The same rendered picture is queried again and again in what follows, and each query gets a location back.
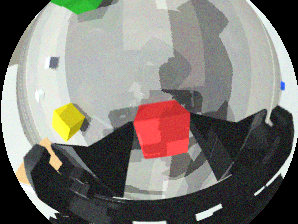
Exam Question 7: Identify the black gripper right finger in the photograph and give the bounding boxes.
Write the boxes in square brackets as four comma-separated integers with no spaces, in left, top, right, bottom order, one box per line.
[189,109,267,181]

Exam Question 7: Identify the red block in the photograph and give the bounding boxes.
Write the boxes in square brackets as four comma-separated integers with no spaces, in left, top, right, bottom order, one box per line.
[133,100,190,159]

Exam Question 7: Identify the green block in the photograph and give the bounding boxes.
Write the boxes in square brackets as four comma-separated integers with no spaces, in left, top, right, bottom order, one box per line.
[63,0,102,15]
[49,0,72,7]

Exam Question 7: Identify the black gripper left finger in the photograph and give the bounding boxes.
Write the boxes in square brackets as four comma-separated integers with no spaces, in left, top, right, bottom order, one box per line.
[51,121,134,198]

